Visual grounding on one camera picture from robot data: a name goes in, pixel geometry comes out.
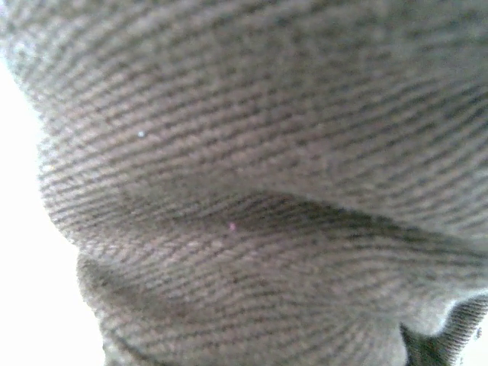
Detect brown long pants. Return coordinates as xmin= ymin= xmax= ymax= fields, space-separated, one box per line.
xmin=0 ymin=0 xmax=488 ymax=366

